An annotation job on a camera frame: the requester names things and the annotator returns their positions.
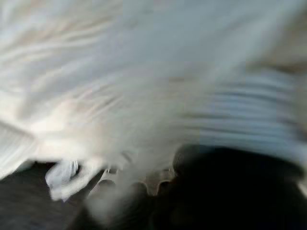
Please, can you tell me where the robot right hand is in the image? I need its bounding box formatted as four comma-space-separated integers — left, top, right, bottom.
83, 145, 307, 230

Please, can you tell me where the white fringed cloth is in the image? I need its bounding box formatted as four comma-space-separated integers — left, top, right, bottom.
0, 0, 307, 202

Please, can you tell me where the grey fabric armchair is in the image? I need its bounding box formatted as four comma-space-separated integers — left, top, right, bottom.
0, 161, 84, 230

